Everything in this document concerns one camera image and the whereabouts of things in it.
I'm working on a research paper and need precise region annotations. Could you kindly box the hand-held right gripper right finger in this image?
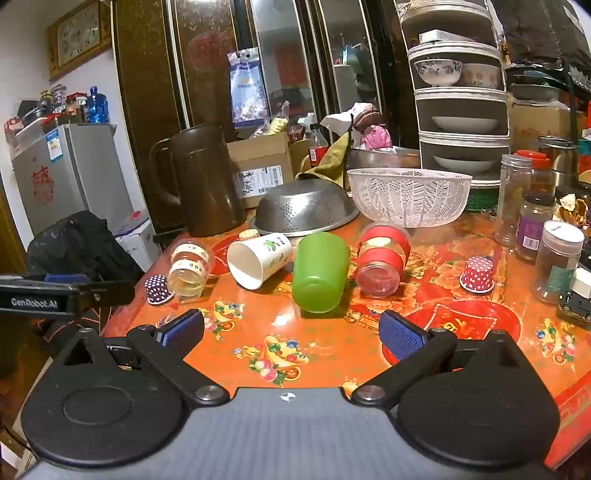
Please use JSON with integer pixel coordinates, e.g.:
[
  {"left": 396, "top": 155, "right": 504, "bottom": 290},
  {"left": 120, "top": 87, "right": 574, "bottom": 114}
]
[{"left": 351, "top": 310, "right": 532, "bottom": 409}]

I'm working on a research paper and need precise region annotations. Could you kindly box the white flat box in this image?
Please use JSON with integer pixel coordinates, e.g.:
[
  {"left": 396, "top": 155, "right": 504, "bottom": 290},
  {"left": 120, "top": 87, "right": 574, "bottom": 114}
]
[{"left": 419, "top": 30, "right": 485, "bottom": 44}]

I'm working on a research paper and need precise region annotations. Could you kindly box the clear jar with red lid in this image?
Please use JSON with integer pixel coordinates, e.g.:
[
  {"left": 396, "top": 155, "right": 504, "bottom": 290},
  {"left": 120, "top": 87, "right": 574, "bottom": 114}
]
[{"left": 494, "top": 150, "right": 536, "bottom": 247}]

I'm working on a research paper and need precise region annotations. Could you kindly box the metal colander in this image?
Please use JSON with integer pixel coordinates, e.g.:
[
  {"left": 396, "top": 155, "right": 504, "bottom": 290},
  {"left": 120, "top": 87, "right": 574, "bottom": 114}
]
[{"left": 249, "top": 178, "right": 361, "bottom": 237}]

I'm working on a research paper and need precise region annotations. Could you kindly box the white tiered dish rack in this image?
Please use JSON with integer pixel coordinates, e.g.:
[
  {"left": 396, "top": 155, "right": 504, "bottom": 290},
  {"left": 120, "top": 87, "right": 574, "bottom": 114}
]
[{"left": 399, "top": 0, "right": 513, "bottom": 188}]

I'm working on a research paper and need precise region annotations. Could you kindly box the white paper cup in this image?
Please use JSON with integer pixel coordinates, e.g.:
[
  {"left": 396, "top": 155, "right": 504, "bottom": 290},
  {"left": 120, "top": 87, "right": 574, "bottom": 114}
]
[{"left": 226, "top": 233, "right": 294, "bottom": 291}]

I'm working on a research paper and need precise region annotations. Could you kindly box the wooden wall clock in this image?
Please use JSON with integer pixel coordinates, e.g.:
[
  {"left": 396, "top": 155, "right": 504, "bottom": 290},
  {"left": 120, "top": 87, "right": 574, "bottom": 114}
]
[{"left": 46, "top": 0, "right": 113, "bottom": 81}]

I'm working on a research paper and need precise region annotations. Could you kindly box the red banded clear cup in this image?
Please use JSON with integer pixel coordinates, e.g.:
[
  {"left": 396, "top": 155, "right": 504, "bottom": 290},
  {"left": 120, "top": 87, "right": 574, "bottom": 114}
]
[{"left": 355, "top": 223, "right": 413, "bottom": 297}]

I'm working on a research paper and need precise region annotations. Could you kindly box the soda bottle with red label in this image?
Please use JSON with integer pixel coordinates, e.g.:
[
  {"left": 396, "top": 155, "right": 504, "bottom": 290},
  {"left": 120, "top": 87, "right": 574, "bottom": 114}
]
[{"left": 307, "top": 124, "right": 329, "bottom": 168}]

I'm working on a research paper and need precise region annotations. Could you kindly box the black white toy car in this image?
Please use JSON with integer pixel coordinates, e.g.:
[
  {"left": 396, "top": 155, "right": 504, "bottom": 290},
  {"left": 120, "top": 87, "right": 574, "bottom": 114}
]
[{"left": 556, "top": 268, "right": 591, "bottom": 324}]

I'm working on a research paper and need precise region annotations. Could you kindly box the purple polka dot small cup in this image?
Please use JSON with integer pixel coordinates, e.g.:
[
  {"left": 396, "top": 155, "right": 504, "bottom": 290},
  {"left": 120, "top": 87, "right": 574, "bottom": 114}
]
[{"left": 144, "top": 274, "right": 174, "bottom": 305}]

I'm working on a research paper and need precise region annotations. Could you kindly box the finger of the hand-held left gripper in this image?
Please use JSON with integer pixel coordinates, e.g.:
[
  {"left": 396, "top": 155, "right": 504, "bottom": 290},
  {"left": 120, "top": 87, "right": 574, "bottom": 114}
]
[{"left": 44, "top": 273, "right": 136, "bottom": 308}]

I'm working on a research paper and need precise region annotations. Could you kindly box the red capped bottle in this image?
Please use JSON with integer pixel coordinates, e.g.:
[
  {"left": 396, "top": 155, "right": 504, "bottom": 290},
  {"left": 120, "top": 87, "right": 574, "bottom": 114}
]
[{"left": 530, "top": 158, "right": 557, "bottom": 197}]

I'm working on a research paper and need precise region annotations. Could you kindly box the blue water bottle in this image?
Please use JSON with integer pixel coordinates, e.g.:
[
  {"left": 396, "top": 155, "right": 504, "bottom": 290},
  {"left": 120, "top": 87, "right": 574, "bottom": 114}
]
[{"left": 87, "top": 86, "right": 110, "bottom": 124}]

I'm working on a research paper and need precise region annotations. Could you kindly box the metal basin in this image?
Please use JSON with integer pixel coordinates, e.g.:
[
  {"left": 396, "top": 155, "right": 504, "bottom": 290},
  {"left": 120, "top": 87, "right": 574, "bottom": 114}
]
[{"left": 344, "top": 147, "right": 422, "bottom": 192}]

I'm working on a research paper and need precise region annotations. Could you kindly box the green mat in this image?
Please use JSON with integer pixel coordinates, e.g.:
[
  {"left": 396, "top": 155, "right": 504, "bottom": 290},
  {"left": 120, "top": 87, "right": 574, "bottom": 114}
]
[{"left": 464, "top": 187, "right": 499, "bottom": 212}]

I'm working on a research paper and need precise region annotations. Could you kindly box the striped knit cloth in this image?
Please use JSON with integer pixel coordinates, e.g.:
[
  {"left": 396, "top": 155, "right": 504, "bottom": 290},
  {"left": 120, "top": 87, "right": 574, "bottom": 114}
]
[{"left": 351, "top": 102, "right": 384, "bottom": 127}]

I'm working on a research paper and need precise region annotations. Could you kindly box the red polka dot small cup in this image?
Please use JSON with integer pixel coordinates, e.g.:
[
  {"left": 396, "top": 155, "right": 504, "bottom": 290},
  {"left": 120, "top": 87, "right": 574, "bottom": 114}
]
[{"left": 460, "top": 257, "right": 496, "bottom": 294}]

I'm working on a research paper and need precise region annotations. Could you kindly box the white plate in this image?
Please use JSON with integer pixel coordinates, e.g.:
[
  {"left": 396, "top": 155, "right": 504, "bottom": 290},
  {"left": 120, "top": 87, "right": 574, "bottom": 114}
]
[
  {"left": 433, "top": 154, "right": 500, "bottom": 172},
  {"left": 431, "top": 115, "right": 499, "bottom": 132}
]

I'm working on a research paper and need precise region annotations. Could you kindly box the white carton box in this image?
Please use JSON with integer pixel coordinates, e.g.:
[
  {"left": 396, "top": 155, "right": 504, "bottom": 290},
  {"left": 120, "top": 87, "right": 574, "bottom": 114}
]
[{"left": 113, "top": 212, "right": 161, "bottom": 273}]

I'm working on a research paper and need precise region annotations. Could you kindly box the plain cardboard box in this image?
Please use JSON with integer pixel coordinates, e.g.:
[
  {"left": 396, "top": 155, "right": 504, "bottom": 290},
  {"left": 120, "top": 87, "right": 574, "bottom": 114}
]
[{"left": 510, "top": 104, "right": 587, "bottom": 153}]

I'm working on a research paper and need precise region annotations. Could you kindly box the white plastic basket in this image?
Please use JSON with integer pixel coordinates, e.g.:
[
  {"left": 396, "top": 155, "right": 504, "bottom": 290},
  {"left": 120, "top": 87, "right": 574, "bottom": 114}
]
[{"left": 346, "top": 167, "right": 473, "bottom": 228}]

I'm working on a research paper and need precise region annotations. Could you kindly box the grey refrigerator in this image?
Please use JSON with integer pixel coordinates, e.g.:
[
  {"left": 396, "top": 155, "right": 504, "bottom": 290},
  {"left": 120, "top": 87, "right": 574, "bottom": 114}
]
[{"left": 11, "top": 122, "right": 134, "bottom": 234}]

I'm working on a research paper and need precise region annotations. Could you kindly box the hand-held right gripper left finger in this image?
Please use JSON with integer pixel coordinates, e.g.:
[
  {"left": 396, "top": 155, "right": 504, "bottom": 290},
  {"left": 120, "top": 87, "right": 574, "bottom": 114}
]
[{"left": 55, "top": 308, "right": 230, "bottom": 409}]

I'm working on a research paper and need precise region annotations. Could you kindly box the clear plastic cup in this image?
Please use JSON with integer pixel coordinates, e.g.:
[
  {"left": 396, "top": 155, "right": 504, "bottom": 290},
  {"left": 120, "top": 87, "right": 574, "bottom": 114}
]
[{"left": 167, "top": 239, "right": 217, "bottom": 297}]

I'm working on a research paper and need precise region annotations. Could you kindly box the dark wooden mirrored cabinet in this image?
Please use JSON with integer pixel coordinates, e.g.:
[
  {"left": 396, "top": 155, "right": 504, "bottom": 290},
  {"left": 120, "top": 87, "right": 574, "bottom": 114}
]
[{"left": 113, "top": 0, "right": 416, "bottom": 232}]

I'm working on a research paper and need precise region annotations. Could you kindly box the brown plastic pitcher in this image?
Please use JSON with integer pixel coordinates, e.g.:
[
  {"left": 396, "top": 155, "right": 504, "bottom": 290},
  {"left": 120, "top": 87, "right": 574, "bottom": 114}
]
[{"left": 148, "top": 124, "right": 247, "bottom": 237}]

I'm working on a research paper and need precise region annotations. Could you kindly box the black plastic bag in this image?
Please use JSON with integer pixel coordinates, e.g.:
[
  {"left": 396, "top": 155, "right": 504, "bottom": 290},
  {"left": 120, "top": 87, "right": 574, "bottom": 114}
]
[{"left": 27, "top": 210, "right": 145, "bottom": 284}]

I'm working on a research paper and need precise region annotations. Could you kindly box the dark spice jar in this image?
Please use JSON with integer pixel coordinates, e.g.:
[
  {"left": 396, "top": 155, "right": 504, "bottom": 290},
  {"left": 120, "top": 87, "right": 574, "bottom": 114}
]
[{"left": 515, "top": 193, "right": 556, "bottom": 264}]

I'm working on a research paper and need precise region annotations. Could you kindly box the olive green cloth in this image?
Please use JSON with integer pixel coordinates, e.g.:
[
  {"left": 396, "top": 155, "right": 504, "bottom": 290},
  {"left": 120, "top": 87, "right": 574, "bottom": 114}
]
[{"left": 295, "top": 131, "right": 352, "bottom": 190}]

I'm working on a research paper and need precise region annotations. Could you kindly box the green plastic cup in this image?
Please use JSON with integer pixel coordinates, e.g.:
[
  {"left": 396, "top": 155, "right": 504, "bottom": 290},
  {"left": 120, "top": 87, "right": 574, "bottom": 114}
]
[{"left": 292, "top": 232, "right": 352, "bottom": 315}]

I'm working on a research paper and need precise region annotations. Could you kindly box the pink cloth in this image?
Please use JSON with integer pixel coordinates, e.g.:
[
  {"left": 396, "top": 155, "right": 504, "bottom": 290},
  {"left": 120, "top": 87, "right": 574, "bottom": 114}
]
[{"left": 361, "top": 124, "right": 394, "bottom": 151}]

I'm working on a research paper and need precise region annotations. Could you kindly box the metal kettle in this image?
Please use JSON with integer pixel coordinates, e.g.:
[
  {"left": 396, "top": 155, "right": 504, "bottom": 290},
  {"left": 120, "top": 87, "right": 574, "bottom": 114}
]
[{"left": 538, "top": 136, "right": 580, "bottom": 188}]

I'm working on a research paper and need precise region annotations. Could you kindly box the flower patterned bowl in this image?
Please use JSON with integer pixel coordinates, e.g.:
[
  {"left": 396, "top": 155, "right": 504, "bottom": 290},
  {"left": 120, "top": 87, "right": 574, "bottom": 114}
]
[{"left": 413, "top": 60, "right": 464, "bottom": 88}]

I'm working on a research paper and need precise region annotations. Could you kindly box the clear jar with white lid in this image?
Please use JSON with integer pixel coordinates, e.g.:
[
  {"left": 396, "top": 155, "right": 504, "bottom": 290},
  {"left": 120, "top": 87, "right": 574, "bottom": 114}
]
[{"left": 531, "top": 220, "right": 586, "bottom": 305}]

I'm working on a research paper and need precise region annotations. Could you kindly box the yellow snack bag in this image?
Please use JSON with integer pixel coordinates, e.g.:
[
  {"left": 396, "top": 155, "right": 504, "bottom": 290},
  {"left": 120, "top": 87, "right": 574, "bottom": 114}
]
[{"left": 252, "top": 115, "right": 291, "bottom": 139}]

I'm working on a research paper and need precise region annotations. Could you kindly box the blue white snack bag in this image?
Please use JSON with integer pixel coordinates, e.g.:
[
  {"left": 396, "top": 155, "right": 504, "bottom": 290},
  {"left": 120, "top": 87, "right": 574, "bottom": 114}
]
[{"left": 227, "top": 47, "right": 271, "bottom": 129}]

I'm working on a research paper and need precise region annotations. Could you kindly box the cardboard box with label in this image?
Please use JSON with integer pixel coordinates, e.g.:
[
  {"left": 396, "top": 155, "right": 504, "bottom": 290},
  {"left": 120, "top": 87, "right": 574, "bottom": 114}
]
[{"left": 226, "top": 133, "right": 296, "bottom": 209}]

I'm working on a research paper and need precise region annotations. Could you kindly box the pale patterned bowl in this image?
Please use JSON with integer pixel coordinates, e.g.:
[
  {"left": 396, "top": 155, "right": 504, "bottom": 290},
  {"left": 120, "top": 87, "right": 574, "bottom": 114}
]
[{"left": 462, "top": 62, "right": 503, "bottom": 89}]

